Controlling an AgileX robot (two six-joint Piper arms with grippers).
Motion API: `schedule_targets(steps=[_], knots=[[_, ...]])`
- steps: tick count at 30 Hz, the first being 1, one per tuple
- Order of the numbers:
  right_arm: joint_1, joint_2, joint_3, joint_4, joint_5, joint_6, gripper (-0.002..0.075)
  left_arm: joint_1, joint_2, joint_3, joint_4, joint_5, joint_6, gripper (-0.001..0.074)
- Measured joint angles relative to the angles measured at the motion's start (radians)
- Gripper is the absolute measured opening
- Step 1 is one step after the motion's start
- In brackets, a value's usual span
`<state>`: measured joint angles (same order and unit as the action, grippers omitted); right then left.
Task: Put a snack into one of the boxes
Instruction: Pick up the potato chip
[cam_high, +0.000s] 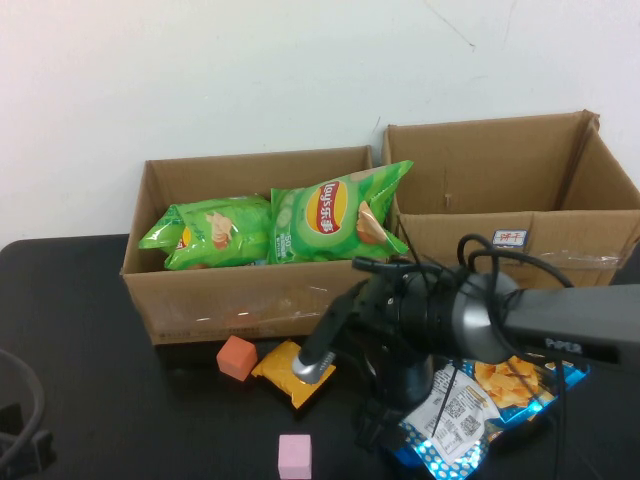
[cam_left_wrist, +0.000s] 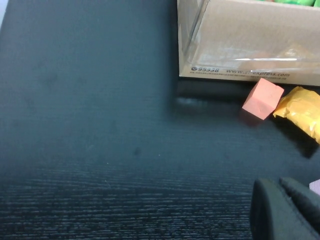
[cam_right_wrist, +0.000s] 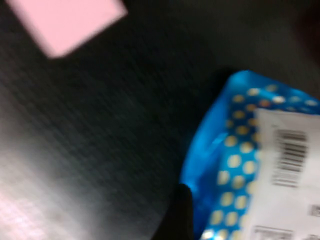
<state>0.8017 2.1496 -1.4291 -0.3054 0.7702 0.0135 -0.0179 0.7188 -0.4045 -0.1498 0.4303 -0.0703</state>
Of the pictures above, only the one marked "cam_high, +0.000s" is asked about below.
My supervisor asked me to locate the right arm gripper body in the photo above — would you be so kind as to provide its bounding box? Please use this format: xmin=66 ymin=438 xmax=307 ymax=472
xmin=344 ymin=272 xmax=436 ymax=409

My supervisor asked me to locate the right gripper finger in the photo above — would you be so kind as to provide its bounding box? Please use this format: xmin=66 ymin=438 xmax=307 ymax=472
xmin=353 ymin=396 xmax=407 ymax=452
xmin=291 ymin=282 xmax=372 ymax=385

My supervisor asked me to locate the yellow snack packet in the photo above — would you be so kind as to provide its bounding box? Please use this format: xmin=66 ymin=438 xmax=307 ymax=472
xmin=250 ymin=338 xmax=337 ymax=410

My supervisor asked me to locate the blue Vikar shrimp chips bag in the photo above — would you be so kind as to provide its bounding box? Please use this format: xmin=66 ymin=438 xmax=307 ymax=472
xmin=389 ymin=349 xmax=591 ymax=480

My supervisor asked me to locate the pink foam cube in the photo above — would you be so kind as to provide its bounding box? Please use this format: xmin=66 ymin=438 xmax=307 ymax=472
xmin=277 ymin=433 xmax=312 ymax=480

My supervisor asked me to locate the orange foam cube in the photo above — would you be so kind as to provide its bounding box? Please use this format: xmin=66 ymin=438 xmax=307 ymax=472
xmin=216 ymin=335 xmax=259 ymax=381

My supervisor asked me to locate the green Lay's chips bag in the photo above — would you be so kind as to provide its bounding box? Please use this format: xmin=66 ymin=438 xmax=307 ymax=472
xmin=267 ymin=160 xmax=415 ymax=265

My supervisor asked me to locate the cardboard box with F2 print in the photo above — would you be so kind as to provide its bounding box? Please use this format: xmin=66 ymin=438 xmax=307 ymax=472
xmin=119 ymin=145 xmax=390 ymax=346

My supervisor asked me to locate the crumpled green chips bag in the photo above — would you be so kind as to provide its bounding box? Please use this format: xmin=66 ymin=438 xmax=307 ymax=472
xmin=137 ymin=194 xmax=274 ymax=271

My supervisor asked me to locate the white label sticker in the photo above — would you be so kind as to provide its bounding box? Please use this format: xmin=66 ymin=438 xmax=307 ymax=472
xmin=492 ymin=228 xmax=529 ymax=248

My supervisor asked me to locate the cardboard box with white label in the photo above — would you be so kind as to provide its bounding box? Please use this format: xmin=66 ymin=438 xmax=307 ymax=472
xmin=380 ymin=110 xmax=640 ymax=301

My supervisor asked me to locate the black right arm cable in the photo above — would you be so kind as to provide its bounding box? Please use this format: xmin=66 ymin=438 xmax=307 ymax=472
xmin=457 ymin=233 xmax=576 ymax=290

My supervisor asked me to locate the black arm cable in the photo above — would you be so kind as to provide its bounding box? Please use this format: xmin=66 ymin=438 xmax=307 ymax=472
xmin=457 ymin=233 xmax=576 ymax=290
xmin=0 ymin=348 xmax=46 ymax=469

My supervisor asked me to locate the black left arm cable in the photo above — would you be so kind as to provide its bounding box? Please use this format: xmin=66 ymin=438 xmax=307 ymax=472
xmin=0 ymin=348 xmax=46 ymax=469

